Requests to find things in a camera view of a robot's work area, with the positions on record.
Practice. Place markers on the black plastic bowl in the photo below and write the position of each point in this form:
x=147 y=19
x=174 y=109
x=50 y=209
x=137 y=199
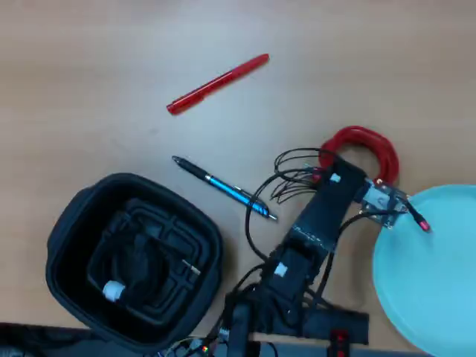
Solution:
x=74 y=241

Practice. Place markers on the red pen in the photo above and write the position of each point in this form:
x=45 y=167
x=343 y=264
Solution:
x=208 y=87

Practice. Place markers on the black box red display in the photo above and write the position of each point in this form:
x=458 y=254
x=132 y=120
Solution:
x=339 y=340

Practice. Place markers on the bare wrist camera board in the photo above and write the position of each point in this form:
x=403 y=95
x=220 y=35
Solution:
x=383 y=201

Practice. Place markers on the dark black bag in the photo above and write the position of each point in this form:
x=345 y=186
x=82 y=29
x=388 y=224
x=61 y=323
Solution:
x=37 y=342

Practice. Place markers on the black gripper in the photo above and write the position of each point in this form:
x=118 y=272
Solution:
x=356 y=182

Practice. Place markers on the light blue plate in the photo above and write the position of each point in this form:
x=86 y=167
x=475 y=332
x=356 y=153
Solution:
x=431 y=279

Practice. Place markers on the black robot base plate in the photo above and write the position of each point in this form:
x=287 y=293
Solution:
x=346 y=323

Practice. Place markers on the blue and black pen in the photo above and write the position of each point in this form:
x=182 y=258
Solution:
x=227 y=187

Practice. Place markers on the controller board with LEDs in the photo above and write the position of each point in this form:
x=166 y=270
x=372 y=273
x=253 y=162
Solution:
x=193 y=347

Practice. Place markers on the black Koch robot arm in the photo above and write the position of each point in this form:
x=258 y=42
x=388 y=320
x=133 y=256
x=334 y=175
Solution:
x=320 y=215

